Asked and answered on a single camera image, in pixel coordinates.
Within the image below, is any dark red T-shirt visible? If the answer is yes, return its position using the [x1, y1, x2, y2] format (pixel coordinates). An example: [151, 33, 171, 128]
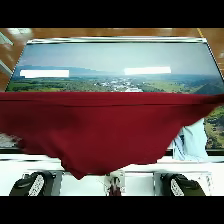
[0, 91, 224, 181]

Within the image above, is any light blue garment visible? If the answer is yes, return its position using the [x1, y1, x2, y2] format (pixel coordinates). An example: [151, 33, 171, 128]
[172, 117, 212, 162]

